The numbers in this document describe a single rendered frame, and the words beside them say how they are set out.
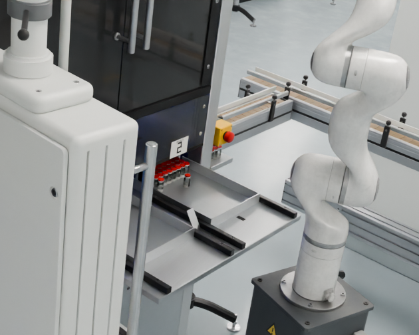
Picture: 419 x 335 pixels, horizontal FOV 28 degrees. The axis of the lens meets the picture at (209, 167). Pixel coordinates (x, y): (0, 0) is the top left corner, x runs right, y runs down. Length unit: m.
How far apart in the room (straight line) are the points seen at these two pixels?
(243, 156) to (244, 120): 1.87
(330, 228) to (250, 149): 2.99
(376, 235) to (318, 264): 1.26
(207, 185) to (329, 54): 1.03
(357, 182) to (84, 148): 0.86
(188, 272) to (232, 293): 1.49
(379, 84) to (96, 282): 0.77
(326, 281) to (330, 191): 0.28
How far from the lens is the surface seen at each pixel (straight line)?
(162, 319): 3.15
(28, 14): 1.64
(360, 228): 3.57
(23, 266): 1.77
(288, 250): 4.25
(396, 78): 1.94
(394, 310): 4.00
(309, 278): 2.34
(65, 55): 2.12
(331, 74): 1.94
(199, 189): 2.80
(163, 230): 2.55
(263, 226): 2.65
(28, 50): 1.68
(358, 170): 2.14
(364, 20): 1.93
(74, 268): 1.67
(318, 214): 2.25
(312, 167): 2.19
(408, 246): 3.49
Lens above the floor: 2.21
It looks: 27 degrees down
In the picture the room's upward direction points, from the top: 8 degrees clockwise
